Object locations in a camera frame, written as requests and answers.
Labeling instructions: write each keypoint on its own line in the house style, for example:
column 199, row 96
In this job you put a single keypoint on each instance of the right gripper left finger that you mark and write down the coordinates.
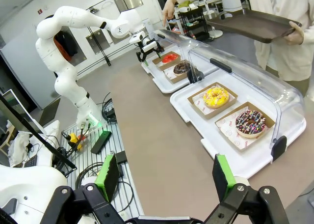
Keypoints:
column 108, row 177

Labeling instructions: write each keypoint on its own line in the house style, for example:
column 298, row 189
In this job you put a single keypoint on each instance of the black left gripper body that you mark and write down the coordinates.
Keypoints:
column 140, row 47

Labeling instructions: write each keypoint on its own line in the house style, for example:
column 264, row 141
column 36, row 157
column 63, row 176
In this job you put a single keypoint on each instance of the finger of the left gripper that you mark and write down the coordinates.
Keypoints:
column 140, row 57
column 159, row 50

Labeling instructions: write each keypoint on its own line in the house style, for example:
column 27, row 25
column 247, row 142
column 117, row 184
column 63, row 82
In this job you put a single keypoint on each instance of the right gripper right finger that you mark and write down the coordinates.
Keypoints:
column 222, row 177

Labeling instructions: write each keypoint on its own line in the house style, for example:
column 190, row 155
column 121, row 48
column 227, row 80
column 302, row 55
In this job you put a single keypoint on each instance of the red glazed donut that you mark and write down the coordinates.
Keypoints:
column 169, row 58

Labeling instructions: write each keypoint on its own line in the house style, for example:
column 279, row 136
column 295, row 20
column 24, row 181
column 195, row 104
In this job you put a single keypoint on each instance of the yellow pastry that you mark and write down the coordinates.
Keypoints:
column 198, row 103

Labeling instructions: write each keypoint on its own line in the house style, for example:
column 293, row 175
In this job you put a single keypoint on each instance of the yellow sprinkled donut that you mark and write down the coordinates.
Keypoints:
column 211, row 100

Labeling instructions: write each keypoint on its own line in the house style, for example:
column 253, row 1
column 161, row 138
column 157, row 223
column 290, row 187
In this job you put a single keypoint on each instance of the dark brown serving tray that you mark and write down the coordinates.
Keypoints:
column 250, row 25

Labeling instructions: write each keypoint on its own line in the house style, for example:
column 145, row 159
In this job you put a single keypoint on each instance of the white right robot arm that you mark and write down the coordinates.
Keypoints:
column 29, row 184

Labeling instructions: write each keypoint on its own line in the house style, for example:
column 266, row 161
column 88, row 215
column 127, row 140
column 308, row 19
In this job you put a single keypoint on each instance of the person's left forearm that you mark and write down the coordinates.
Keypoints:
column 309, row 22

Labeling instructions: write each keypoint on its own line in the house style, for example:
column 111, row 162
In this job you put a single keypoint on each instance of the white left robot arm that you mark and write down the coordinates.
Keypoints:
column 66, row 86

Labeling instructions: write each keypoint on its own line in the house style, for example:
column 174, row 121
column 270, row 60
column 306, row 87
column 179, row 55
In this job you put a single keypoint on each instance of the plain chocolate donut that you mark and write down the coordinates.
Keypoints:
column 180, row 68

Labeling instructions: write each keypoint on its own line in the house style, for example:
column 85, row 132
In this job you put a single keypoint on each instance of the sprinkled chocolate donut in box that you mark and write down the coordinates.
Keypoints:
column 228, row 130

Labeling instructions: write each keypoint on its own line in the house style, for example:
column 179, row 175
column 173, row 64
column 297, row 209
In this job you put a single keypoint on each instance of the chocolate donut with coloured sprinkles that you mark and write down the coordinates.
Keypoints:
column 245, row 128

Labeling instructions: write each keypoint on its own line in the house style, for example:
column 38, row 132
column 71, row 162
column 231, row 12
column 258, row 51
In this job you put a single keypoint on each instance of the person in cream cardigan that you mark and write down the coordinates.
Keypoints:
column 282, row 57

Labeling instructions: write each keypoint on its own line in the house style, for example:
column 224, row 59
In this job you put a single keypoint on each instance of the person's right hand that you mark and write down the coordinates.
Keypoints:
column 168, row 9

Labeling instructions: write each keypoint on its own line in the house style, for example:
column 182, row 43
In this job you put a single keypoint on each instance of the person's left hand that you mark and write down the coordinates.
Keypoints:
column 298, row 37

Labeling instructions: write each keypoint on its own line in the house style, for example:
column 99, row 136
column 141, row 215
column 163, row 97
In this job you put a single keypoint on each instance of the clear dome cover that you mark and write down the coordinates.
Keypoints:
column 176, row 41
column 257, row 79

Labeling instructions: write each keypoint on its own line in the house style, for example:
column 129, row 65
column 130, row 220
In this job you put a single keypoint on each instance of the small black box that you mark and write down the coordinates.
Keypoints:
column 121, row 157

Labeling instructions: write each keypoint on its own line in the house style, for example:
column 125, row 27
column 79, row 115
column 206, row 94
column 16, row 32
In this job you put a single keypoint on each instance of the white display tray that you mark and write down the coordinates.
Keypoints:
column 159, row 82
column 245, row 160

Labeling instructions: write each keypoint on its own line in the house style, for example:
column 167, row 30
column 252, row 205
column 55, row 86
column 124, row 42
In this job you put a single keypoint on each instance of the black box with green light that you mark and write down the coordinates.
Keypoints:
column 100, row 143

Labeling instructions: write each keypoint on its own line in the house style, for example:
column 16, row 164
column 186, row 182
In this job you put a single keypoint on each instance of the black shelf cart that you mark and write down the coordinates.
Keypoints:
column 193, row 22

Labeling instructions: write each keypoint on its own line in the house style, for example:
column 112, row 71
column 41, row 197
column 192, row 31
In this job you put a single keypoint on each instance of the yellow emergency stop button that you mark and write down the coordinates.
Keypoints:
column 76, row 140

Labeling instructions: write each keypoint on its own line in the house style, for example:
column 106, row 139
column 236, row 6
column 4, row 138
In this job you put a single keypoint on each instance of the white desk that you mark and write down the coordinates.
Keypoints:
column 46, row 145

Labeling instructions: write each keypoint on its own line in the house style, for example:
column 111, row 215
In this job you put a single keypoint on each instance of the black hanging jacket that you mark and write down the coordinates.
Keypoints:
column 68, row 44

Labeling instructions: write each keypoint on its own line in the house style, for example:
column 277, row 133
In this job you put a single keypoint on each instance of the black keyboard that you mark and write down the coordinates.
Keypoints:
column 30, row 161

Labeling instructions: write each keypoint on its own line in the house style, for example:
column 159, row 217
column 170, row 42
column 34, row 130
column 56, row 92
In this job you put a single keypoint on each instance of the dark laptop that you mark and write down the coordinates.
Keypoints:
column 50, row 112

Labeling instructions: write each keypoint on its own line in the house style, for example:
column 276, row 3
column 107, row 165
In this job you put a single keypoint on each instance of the white crumpled cloth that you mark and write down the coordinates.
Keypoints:
column 19, row 145

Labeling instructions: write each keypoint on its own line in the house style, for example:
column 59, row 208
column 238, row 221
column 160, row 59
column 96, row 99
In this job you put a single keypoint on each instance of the computer monitor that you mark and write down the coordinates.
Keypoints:
column 14, row 111

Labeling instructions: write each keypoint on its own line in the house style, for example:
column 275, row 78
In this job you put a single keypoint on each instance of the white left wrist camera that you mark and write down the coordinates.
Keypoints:
column 137, row 37

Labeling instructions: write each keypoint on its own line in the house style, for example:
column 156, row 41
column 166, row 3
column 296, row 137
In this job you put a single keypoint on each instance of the aluminium slotted base plate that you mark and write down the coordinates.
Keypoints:
column 81, row 157

